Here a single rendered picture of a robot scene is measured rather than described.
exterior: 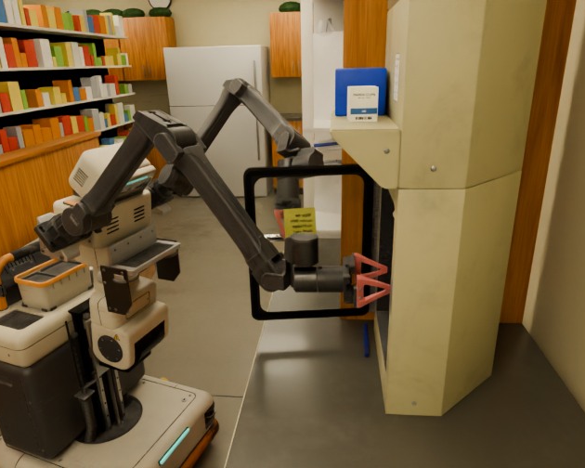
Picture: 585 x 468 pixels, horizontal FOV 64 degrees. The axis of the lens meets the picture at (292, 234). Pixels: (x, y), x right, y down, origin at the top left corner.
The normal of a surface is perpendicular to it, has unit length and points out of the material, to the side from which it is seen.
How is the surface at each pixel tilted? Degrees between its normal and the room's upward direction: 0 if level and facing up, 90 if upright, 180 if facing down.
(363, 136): 90
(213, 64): 90
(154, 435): 0
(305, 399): 0
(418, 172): 90
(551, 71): 90
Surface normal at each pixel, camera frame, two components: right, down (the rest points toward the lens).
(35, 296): -0.37, 0.37
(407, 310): -0.09, 0.35
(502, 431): -0.02, -0.94
